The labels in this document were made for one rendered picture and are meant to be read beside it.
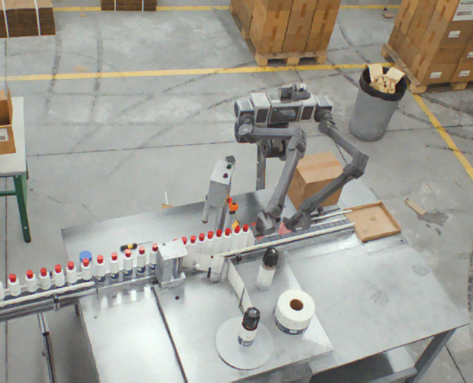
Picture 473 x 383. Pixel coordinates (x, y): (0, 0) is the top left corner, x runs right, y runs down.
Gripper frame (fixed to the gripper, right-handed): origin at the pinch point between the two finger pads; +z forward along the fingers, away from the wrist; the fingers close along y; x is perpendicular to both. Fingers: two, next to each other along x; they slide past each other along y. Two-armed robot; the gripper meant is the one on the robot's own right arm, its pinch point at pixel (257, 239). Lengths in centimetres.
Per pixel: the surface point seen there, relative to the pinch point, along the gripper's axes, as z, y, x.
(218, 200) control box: -15.4, -16.9, 20.2
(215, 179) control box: -28.8, -19.2, 22.7
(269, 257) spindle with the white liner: 3.5, 2.6, -11.2
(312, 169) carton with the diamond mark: 6, 61, 48
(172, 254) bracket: 4.6, -45.7, 7.4
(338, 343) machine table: 37, 31, -54
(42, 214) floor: 116, -95, 160
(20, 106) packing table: 37, -97, 196
